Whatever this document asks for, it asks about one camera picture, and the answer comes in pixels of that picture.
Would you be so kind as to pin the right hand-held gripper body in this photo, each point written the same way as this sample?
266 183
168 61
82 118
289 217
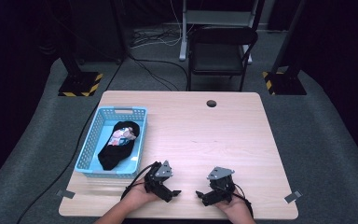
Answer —
220 186

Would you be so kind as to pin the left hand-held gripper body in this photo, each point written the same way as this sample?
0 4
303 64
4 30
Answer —
158 183

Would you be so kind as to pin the black sock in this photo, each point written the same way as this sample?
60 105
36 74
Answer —
116 155

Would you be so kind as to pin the pink patterned sock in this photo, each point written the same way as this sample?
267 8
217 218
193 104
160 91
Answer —
120 135

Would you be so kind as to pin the light blue plastic basket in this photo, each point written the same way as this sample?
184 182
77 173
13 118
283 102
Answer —
85 157

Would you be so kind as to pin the person's left hand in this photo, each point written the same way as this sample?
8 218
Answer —
141 196

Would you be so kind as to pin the person's right hand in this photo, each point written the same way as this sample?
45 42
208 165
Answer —
234 205

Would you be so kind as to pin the grey tape piece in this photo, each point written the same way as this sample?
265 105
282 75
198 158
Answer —
65 194
293 196

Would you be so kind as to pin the black stand with striped base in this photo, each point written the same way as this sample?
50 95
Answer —
287 82
79 82

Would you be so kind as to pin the black folding chair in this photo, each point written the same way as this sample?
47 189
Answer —
219 59

